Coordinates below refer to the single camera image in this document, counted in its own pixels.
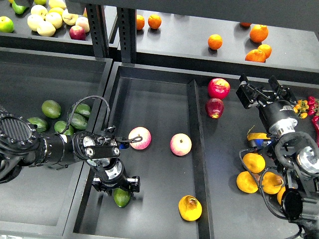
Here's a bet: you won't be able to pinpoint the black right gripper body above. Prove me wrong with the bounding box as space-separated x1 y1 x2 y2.
258 101 298 136

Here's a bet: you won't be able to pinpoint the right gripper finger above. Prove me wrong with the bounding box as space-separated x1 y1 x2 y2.
236 74 267 109
268 76 297 104

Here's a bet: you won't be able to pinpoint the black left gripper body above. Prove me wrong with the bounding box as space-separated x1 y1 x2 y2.
92 159 140 196

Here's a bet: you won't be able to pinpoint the green avocado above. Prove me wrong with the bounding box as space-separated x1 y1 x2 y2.
113 188 131 208

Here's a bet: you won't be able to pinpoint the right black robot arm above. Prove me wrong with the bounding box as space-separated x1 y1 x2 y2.
236 74 319 239

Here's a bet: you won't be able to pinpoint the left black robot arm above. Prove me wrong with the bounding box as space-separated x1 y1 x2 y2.
0 106 143 195

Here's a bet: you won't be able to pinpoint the yellow pear small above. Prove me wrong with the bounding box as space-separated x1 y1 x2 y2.
262 172 284 195

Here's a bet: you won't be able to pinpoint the avocado top right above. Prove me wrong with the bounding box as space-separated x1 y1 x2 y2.
75 103 91 118

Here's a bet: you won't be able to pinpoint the avocado far left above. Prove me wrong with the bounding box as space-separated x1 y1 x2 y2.
27 117 49 133

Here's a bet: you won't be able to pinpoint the avocado top left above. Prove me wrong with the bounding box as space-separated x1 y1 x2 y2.
41 100 62 119

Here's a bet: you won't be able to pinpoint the pale yellow pear pile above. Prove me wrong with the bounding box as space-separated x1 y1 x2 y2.
27 0 90 37

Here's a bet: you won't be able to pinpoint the orange cherry tomato bunch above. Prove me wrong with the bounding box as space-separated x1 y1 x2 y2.
293 100 309 119

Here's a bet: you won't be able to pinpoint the bright red apple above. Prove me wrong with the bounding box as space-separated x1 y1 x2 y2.
207 78 230 100

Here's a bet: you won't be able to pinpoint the red chili peppers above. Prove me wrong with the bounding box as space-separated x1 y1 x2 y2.
308 96 319 145

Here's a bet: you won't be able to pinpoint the dark red apple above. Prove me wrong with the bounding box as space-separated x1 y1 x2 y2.
205 98 224 119

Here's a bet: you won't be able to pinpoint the orange front right shelf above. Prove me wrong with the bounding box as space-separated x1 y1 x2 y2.
245 49 266 63

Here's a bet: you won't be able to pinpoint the orange behind front right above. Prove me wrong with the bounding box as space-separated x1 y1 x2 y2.
258 44 272 59

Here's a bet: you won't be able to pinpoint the pink apple left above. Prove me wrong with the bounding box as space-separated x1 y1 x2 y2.
129 126 152 150

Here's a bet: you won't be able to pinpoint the pink apple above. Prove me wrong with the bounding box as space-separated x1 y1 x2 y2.
129 126 152 150
170 133 192 156

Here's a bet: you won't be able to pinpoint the large orange on shelf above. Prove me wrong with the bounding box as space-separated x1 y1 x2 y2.
250 24 269 43

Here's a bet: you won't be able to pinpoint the orange on shelf centre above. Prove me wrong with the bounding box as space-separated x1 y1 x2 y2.
207 34 223 50

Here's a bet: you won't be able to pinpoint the orange partly hidden top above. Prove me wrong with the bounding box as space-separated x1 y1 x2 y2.
240 22 252 27

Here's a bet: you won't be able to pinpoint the pink apple right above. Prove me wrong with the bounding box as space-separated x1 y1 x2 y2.
170 133 192 156

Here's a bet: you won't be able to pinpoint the black left tray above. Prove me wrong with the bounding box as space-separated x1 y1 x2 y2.
0 47 112 238

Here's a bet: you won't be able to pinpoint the black tray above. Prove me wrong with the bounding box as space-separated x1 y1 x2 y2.
65 63 298 239
0 47 112 238

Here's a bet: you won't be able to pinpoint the black middle tray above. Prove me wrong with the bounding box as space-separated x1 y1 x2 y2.
65 63 298 239

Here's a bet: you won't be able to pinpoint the orange on shelf left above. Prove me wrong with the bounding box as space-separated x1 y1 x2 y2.
136 14 145 30

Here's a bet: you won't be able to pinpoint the black shelf upright posts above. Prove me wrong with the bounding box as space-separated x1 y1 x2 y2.
86 3 137 63

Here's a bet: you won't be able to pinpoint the red apple on shelf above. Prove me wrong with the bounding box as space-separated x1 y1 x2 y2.
69 25 86 40

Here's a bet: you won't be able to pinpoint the green apple on shelf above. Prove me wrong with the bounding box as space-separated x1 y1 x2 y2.
0 16 14 33

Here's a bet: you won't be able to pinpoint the green pepper on shelf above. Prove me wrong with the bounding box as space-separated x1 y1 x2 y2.
12 0 28 15

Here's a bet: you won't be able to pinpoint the avocado beside tray wall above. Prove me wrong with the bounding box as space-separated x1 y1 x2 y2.
68 113 88 130

